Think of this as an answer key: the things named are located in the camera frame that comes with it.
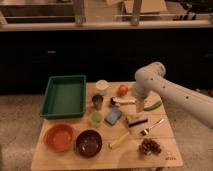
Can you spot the metal cup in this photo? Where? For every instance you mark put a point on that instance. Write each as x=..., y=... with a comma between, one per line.
x=97, y=101

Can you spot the orange bowl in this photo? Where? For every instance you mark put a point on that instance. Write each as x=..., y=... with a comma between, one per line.
x=59, y=137

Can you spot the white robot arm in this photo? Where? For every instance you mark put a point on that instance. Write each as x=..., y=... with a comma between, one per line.
x=151, y=78

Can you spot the silver fork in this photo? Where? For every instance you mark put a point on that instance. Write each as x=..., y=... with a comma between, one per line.
x=147, y=130

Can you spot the red orange apple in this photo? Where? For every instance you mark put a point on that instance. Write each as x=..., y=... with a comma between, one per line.
x=122, y=90

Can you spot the light green small cup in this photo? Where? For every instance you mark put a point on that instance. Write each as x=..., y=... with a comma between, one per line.
x=95, y=119

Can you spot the yellow banana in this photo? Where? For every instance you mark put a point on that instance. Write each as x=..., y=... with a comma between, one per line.
x=114, y=144

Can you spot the blue sponge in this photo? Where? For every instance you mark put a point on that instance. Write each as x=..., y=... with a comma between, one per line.
x=113, y=116

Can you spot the black white ladle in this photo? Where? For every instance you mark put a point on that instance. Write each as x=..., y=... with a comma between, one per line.
x=114, y=101

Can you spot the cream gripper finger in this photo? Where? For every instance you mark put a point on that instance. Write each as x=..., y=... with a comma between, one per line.
x=142, y=105
x=138, y=106

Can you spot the black brush block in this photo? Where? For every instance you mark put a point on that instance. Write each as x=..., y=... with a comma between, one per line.
x=133, y=120

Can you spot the brown grape bunch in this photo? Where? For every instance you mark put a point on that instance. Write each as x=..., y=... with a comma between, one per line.
x=149, y=146

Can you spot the dark purple bowl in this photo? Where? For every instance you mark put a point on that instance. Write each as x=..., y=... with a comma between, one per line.
x=88, y=143

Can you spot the wooden table board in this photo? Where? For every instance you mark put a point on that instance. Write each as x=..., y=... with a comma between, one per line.
x=125, y=156

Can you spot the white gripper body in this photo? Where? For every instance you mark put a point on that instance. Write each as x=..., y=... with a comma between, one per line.
x=141, y=93

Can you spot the green plastic tray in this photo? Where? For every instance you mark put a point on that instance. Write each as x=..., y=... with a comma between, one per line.
x=65, y=97

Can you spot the white small bowl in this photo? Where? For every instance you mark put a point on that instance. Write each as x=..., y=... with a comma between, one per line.
x=102, y=87

